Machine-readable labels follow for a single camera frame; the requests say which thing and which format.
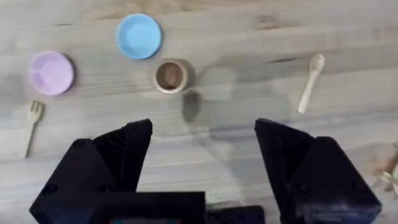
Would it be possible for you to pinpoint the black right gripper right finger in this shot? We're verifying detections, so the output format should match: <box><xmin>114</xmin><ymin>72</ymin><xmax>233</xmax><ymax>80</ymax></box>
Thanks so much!
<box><xmin>254</xmin><ymin>118</ymin><xmax>382</xmax><ymax>224</ymax></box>

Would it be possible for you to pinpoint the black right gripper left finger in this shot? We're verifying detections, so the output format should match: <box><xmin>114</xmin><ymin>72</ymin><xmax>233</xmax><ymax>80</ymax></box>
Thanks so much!
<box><xmin>29</xmin><ymin>118</ymin><xmax>154</xmax><ymax>224</ymax></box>

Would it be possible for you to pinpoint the pink plate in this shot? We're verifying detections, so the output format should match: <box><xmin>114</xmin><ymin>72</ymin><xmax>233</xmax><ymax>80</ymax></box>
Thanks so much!
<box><xmin>28</xmin><ymin>50</ymin><xmax>75</xmax><ymax>96</ymax></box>

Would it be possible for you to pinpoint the beige cup container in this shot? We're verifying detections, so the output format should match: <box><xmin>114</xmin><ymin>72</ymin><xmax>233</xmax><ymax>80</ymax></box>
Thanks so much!
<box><xmin>152</xmin><ymin>58</ymin><xmax>191</xmax><ymax>95</ymax></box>

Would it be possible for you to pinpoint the blue plate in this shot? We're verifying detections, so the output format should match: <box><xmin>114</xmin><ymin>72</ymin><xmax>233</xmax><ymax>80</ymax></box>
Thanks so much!
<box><xmin>115</xmin><ymin>13</ymin><xmax>163</xmax><ymax>60</ymax></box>

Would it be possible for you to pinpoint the wooden toy heap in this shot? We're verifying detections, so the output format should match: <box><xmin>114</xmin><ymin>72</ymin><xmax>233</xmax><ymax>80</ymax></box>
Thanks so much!
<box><xmin>371</xmin><ymin>141</ymin><xmax>398</xmax><ymax>200</ymax></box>

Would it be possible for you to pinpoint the wooden fork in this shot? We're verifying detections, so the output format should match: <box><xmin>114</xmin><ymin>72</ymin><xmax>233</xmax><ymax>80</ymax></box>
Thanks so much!
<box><xmin>24</xmin><ymin>100</ymin><xmax>45</xmax><ymax>159</ymax></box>

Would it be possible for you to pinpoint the wooden spoon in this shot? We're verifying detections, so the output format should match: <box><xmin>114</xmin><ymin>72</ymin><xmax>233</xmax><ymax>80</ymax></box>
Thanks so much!
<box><xmin>297</xmin><ymin>53</ymin><xmax>326</xmax><ymax>114</ymax></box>

